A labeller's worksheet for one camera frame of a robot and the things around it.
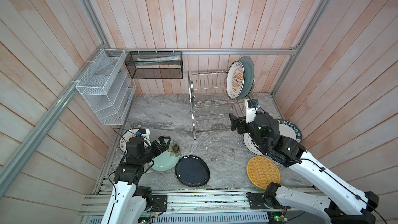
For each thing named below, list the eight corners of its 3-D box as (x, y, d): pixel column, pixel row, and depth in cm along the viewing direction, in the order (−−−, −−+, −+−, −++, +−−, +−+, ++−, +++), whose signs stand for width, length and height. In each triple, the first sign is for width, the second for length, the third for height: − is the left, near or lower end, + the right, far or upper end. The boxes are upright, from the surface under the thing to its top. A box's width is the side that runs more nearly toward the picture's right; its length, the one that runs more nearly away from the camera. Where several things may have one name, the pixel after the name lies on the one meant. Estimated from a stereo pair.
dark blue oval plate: (174, 186, 81) (174, 185, 79) (177, 157, 91) (176, 155, 89) (210, 186, 81) (210, 185, 79) (208, 157, 91) (208, 155, 89)
